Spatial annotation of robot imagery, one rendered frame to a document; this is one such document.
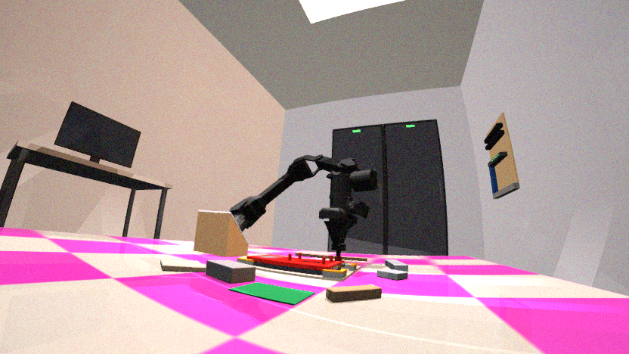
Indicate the red flat rectangular tray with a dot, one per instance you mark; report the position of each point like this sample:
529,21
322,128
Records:
292,264

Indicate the green flat rectangular mat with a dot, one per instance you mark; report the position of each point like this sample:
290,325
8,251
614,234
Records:
274,293

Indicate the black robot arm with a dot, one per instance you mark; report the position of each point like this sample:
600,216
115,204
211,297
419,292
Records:
344,173

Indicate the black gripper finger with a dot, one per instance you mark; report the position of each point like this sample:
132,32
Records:
344,232
335,229

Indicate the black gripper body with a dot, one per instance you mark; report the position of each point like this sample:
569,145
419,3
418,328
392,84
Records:
338,206

